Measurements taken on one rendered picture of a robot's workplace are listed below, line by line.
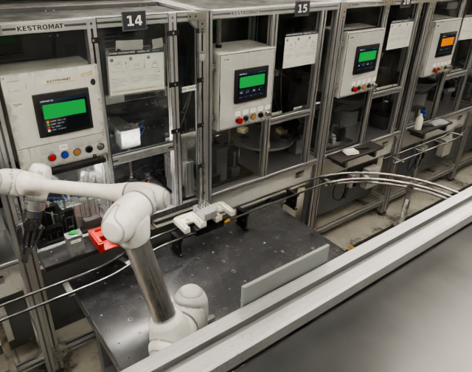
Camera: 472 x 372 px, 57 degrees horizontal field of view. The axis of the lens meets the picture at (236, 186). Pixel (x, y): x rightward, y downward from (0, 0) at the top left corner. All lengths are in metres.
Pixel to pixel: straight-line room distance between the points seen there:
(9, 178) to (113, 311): 0.88
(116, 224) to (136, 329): 0.82
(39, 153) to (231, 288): 1.21
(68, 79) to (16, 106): 0.25
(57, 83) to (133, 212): 0.79
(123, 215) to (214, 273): 1.07
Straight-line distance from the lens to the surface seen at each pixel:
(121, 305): 2.43
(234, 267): 2.61
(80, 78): 2.20
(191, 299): 2.03
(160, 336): 1.92
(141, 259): 1.73
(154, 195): 1.75
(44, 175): 2.11
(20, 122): 2.18
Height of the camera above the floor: 2.35
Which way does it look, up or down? 29 degrees down
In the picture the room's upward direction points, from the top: 2 degrees clockwise
